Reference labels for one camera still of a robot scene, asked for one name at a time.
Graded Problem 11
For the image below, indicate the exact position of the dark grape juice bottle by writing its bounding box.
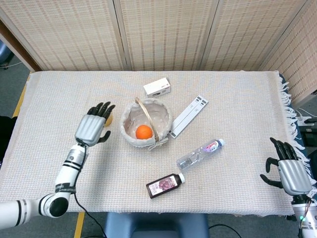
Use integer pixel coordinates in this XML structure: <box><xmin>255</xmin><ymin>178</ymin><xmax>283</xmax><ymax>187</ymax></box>
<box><xmin>146</xmin><ymin>173</ymin><xmax>186</xmax><ymax>199</ymax></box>

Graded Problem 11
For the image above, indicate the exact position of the woven basket with cloth liner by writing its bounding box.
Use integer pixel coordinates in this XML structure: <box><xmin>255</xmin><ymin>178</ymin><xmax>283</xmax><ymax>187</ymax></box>
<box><xmin>120</xmin><ymin>97</ymin><xmax>173</xmax><ymax>151</ymax></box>

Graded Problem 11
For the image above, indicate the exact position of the beige woven tablecloth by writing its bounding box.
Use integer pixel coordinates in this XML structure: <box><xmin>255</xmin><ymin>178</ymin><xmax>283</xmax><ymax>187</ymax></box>
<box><xmin>0</xmin><ymin>70</ymin><xmax>317</xmax><ymax>218</ymax></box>

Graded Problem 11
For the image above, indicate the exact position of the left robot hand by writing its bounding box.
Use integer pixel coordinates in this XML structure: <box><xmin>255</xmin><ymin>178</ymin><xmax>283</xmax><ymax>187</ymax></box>
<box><xmin>74</xmin><ymin>102</ymin><xmax>116</xmax><ymax>146</ymax></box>

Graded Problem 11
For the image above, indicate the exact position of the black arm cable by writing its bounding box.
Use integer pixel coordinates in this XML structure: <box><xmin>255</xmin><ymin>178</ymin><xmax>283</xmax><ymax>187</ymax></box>
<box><xmin>73</xmin><ymin>143</ymin><xmax>107</xmax><ymax>238</ymax></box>

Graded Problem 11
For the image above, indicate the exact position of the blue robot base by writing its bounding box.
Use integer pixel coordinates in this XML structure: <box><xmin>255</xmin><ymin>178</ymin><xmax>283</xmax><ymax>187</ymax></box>
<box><xmin>103</xmin><ymin>212</ymin><xmax>210</xmax><ymax>238</ymax></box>

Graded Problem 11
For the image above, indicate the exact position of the folding bamboo screen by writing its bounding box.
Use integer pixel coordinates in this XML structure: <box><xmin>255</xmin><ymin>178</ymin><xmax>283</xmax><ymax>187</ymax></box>
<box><xmin>0</xmin><ymin>0</ymin><xmax>317</xmax><ymax>105</ymax></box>

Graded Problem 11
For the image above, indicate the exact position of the orange fruit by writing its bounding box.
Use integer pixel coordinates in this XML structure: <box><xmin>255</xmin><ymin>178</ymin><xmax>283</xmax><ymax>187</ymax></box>
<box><xmin>135</xmin><ymin>124</ymin><xmax>153</xmax><ymax>140</ymax></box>

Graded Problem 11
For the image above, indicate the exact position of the small white cardboard box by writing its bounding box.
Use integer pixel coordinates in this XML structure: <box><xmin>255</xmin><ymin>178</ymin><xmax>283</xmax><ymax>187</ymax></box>
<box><xmin>143</xmin><ymin>77</ymin><xmax>172</xmax><ymax>98</ymax></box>

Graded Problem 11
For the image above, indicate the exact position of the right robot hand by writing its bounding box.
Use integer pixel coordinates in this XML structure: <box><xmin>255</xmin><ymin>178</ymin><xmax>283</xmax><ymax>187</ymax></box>
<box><xmin>260</xmin><ymin>137</ymin><xmax>313</xmax><ymax>196</ymax></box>

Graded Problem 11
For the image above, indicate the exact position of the white power strip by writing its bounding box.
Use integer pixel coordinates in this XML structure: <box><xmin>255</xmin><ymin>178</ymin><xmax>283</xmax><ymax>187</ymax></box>
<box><xmin>296</xmin><ymin>108</ymin><xmax>313</xmax><ymax>126</ymax></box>

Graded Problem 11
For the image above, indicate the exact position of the clear plastic water bottle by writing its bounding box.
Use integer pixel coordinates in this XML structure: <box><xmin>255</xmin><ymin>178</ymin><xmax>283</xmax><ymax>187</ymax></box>
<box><xmin>176</xmin><ymin>138</ymin><xmax>226</xmax><ymax>172</ymax></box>

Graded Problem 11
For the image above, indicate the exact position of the white folding stand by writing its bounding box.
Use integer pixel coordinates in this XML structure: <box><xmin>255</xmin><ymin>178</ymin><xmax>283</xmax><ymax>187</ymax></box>
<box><xmin>170</xmin><ymin>95</ymin><xmax>209</xmax><ymax>139</ymax></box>

